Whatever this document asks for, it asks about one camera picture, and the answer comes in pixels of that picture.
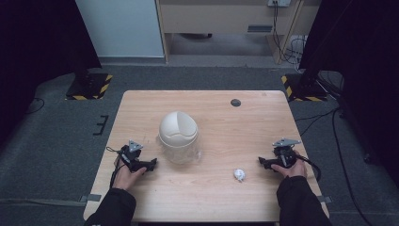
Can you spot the person's left hand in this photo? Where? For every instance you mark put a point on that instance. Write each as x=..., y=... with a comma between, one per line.
x=127, y=175

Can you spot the grey power socket box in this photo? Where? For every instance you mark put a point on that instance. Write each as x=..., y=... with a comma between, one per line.
x=278, y=3

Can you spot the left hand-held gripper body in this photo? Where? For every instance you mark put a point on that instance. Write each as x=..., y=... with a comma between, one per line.
x=131, y=153

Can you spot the black curtain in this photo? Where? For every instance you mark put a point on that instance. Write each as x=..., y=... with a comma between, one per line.
x=37, y=56
x=360, y=62

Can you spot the black stand base with hazard stripes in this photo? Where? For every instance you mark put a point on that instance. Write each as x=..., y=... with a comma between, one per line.
x=302, y=88
x=89, y=86

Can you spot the white paper ball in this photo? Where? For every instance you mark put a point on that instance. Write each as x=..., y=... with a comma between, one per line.
x=239, y=174

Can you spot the round grey table grommet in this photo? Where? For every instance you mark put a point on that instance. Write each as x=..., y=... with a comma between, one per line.
x=235, y=102

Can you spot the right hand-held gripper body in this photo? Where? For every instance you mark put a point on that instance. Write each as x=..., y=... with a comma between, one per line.
x=284, y=154

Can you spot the white cabinet panel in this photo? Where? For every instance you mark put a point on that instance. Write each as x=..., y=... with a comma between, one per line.
x=120, y=28

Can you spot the white swing-lid trash can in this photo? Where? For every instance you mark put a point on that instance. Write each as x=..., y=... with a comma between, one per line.
x=178, y=137

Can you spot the person's right hand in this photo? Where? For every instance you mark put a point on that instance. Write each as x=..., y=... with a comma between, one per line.
x=291, y=169

